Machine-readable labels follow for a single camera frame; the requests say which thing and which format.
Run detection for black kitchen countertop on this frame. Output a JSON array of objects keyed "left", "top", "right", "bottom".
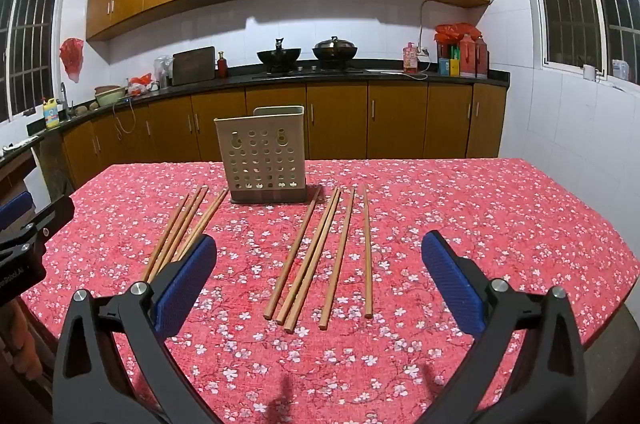
[{"left": 0, "top": 66, "right": 511, "bottom": 165}]

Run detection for wooden base cabinets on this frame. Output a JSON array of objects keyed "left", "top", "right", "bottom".
[{"left": 60, "top": 82, "right": 507, "bottom": 191}]

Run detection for red plastic bag on hook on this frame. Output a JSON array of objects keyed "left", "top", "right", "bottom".
[{"left": 60, "top": 38, "right": 85, "bottom": 82}]

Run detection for beige perforated utensil holder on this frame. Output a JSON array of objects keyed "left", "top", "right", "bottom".
[{"left": 214, "top": 105, "right": 308, "bottom": 205}]

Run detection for yellow dish soap bottle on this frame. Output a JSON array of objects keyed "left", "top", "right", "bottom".
[{"left": 42, "top": 98, "right": 61, "bottom": 129}]

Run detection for red oil bottle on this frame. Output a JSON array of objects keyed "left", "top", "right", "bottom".
[
  {"left": 475, "top": 36, "right": 489, "bottom": 79},
  {"left": 459, "top": 34, "right": 478, "bottom": 78}
]

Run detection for red floral tablecloth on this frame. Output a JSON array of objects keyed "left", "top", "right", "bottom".
[{"left": 20, "top": 158, "right": 640, "bottom": 424}]

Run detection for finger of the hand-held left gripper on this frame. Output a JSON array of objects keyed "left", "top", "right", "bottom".
[
  {"left": 0, "top": 195, "right": 76, "bottom": 257},
  {"left": 0, "top": 191, "right": 35, "bottom": 229}
]

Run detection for stacked bowls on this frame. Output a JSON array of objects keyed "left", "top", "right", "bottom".
[{"left": 94, "top": 85, "right": 129, "bottom": 107}]

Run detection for black wok with lid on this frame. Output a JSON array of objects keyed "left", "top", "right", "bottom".
[{"left": 312, "top": 36, "right": 359, "bottom": 69}]

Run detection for clear plastic bag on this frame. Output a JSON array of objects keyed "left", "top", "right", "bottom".
[{"left": 154, "top": 55, "right": 174, "bottom": 88}]

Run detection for small red plastic bag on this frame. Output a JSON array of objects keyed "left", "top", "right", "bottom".
[{"left": 127, "top": 74, "right": 153, "bottom": 97}]

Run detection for large red plastic bag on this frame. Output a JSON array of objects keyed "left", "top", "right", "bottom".
[{"left": 434, "top": 22, "right": 482, "bottom": 47}]

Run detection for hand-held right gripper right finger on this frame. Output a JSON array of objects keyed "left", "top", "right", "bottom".
[{"left": 421, "top": 231, "right": 588, "bottom": 424}]

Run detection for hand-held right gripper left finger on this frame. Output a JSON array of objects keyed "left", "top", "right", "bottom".
[{"left": 52, "top": 234, "right": 223, "bottom": 424}]

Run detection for black open wok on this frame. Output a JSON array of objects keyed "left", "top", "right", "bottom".
[{"left": 256, "top": 38, "right": 303, "bottom": 72}]

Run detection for gas stove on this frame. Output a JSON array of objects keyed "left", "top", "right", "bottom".
[{"left": 252, "top": 62, "right": 371, "bottom": 77}]

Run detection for white power strip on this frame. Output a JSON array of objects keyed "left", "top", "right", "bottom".
[{"left": 2, "top": 135, "right": 41, "bottom": 153}]

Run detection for dark cutting board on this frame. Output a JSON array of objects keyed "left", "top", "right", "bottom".
[{"left": 172, "top": 46, "right": 217, "bottom": 86}]

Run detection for person's left hand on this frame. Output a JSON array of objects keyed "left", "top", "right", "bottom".
[{"left": 0, "top": 304, "right": 45, "bottom": 381}]

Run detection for narrow barred window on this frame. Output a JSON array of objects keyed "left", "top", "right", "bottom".
[{"left": 0, "top": 0, "right": 67, "bottom": 123}]

